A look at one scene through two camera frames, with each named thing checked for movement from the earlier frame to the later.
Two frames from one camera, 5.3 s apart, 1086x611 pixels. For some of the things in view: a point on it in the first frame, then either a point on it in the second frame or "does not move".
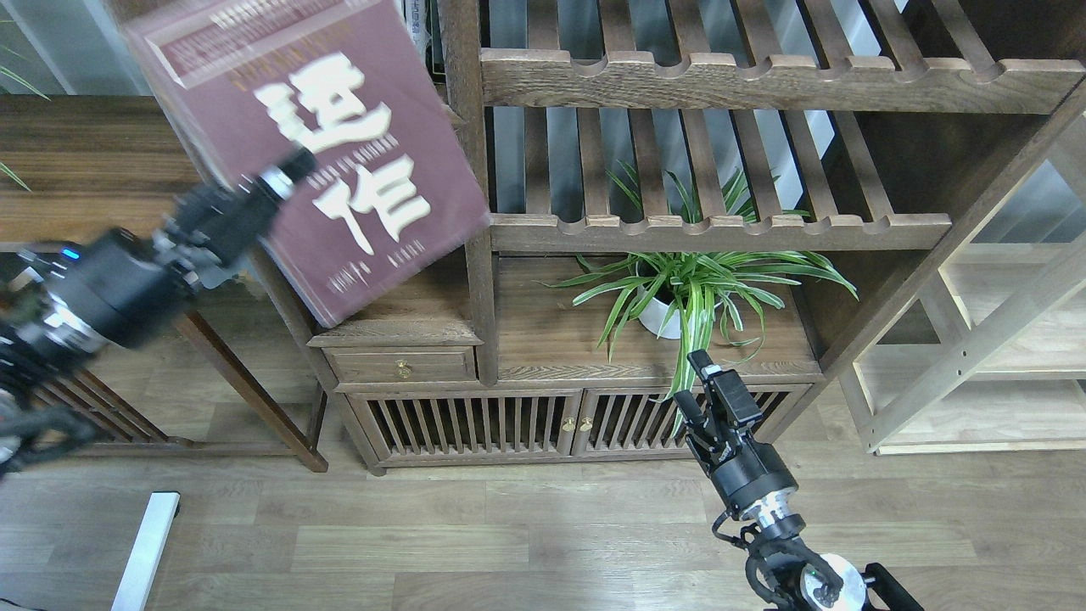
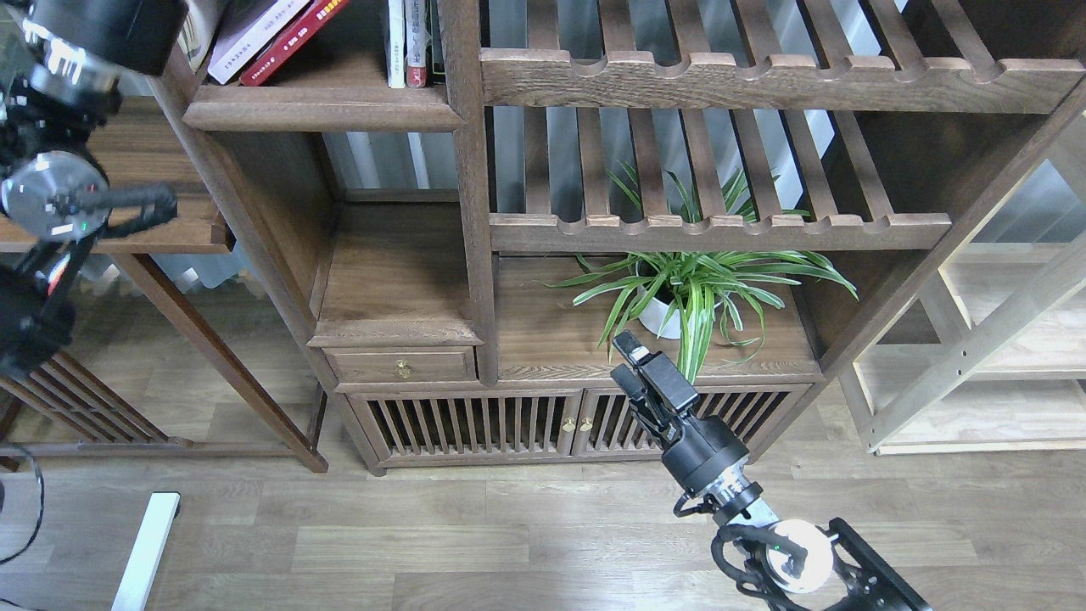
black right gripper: [743, 471] → [698, 451]
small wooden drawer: [370, 364] does not move
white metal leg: [148, 549] does not move
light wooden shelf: [991, 356] does not move
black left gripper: [118, 289] → [134, 35]
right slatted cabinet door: [629, 420] does not move
